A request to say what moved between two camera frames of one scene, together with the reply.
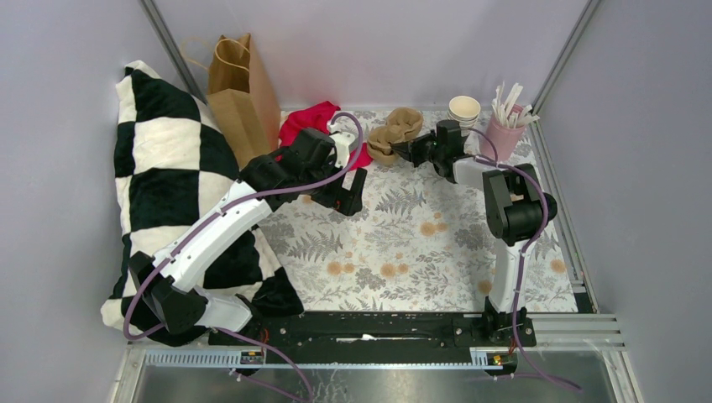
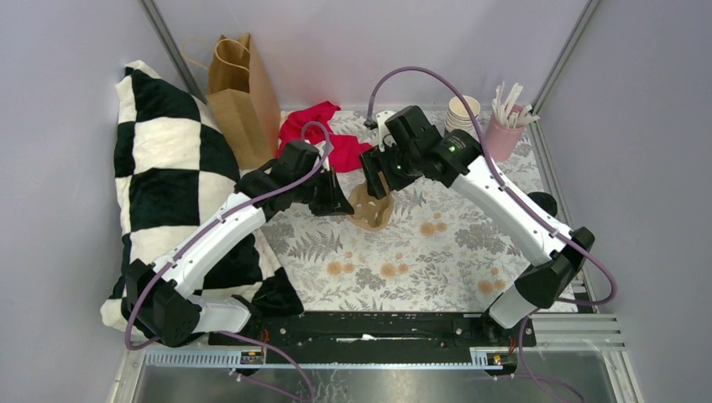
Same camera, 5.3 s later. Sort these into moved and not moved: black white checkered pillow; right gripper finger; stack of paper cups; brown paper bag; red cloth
Moved: right gripper finger
Not moved: stack of paper cups; red cloth; brown paper bag; black white checkered pillow
